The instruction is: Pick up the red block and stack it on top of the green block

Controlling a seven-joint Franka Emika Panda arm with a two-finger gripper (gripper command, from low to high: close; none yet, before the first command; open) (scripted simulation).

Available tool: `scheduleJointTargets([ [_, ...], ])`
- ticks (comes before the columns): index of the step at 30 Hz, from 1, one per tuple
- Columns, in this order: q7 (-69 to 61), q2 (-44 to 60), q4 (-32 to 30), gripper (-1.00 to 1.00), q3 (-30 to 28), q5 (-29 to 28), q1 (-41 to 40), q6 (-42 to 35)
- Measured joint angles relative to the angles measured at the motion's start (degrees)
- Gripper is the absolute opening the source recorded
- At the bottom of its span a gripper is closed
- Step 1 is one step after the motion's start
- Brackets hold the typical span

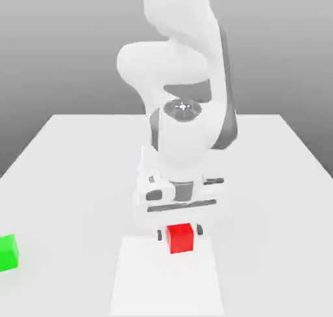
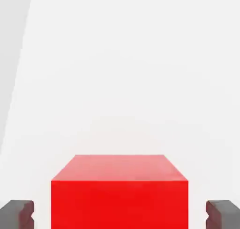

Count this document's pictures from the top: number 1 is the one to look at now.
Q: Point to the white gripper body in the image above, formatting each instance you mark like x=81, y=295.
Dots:
x=182, y=213

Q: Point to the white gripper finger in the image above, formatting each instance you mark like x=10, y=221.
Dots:
x=159, y=235
x=199, y=229

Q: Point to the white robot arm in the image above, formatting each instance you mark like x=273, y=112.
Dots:
x=182, y=49

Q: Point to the small red cube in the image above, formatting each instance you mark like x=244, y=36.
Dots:
x=180, y=240

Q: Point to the small green cube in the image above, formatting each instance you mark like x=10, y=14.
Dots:
x=7, y=254

